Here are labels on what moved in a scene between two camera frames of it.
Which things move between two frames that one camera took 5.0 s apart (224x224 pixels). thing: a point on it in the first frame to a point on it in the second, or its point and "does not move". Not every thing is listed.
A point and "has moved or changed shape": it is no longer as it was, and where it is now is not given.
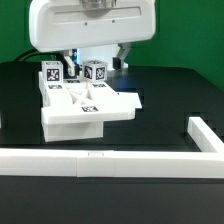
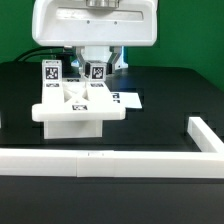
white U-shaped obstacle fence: (208, 163) does not move
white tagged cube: (94, 71) does not move
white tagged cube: (52, 75) has moved or changed shape
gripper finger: (68, 55) to (84, 66)
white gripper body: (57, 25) does not move
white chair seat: (63, 131) does not move
